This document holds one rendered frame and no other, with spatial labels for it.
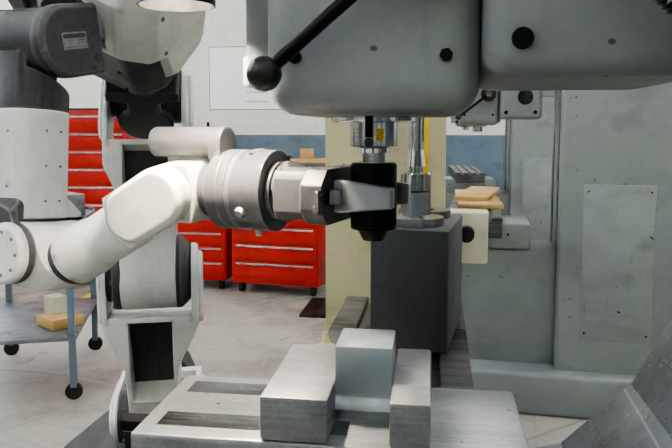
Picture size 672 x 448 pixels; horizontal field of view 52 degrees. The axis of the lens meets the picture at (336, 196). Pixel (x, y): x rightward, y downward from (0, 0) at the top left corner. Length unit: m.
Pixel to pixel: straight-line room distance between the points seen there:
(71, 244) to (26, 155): 0.14
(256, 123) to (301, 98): 9.42
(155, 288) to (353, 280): 1.24
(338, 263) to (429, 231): 1.46
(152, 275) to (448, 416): 0.80
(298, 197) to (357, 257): 1.79
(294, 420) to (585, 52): 0.39
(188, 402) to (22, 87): 0.47
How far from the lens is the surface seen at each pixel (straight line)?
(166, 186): 0.76
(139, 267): 1.37
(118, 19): 1.05
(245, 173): 0.73
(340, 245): 2.48
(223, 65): 10.21
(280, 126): 9.95
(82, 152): 5.97
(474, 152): 9.71
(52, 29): 0.98
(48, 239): 0.96
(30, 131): 0.98
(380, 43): 0.61
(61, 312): 3.83
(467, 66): 0.61
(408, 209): 1.09
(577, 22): 0.60
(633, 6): 0.61
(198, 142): 0.77
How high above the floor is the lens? 1.30
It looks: 6 degrees down
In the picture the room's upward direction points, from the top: straight up
